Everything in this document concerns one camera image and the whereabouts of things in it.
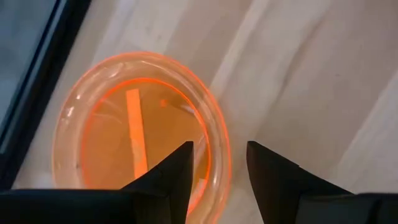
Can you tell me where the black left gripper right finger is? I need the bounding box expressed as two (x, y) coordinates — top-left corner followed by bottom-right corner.
(247, 141), (398, 224)

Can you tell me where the orange translucent plastic plate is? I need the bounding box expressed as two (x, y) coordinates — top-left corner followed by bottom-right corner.
(51, 51), (233, 224)

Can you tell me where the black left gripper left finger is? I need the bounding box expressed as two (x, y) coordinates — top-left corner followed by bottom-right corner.
(0, 141), (194, 224)

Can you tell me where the black aluminium table frame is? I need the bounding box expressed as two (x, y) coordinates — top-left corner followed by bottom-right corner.
(0, 0), (93, 190)

